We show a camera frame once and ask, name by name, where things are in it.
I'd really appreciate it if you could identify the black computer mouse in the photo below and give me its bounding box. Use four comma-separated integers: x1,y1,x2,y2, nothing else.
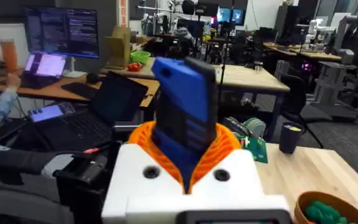
85,72,101,85

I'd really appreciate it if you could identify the black keyboard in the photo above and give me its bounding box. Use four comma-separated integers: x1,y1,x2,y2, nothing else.
61,82,99,100

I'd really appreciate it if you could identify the dark cup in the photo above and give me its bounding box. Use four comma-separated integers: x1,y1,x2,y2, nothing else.
278,121,305,155

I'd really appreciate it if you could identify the orange bottle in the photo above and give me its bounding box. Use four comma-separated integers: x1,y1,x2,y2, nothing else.
0,38,19,73

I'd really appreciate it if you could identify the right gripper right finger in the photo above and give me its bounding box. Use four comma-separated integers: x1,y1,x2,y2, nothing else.
190,123,266,197

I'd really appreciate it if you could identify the blue electric screwdriver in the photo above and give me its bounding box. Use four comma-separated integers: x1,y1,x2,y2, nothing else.
150,57,219,194

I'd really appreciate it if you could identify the wooden desk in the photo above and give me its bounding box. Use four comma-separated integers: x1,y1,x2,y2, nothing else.
0,67,160,109

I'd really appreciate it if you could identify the small lit tablet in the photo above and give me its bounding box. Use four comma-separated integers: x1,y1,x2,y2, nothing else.
28,102,76,123

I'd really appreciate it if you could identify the wooden tub with toys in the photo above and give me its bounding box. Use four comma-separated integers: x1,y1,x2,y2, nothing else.
293,190,358,224

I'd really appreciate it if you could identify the black open laptop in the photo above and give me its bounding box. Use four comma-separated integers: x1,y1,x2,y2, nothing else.
34,71,149,151

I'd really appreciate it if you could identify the laptop with bright screen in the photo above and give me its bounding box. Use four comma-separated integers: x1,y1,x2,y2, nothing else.
19,52,68,90

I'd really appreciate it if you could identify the wooden table with black legs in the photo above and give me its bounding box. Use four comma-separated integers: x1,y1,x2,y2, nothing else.
100,57,291,142

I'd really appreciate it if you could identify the striped tape roll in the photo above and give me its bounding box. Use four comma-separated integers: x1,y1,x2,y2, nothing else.
243,117,267,139

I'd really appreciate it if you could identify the green bowl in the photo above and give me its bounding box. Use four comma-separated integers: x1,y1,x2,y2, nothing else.
129,50,152,66

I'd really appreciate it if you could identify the red container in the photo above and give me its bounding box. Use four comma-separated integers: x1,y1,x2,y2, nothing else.
126,62,144,73

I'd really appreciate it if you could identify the cardboard box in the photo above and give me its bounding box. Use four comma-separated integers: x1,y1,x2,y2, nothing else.
104,26,132,70

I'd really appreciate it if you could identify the person's hand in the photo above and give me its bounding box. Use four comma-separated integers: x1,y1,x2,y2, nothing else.
6,73,22,90

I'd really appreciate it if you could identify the large computer monitor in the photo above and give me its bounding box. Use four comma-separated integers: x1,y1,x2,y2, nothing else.
23,6,101,60

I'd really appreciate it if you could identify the green board with blocks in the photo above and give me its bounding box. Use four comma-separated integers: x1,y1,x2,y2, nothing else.
235,134,269,164

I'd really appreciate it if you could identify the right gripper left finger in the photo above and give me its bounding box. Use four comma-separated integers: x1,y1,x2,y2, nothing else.
101,120,186,224

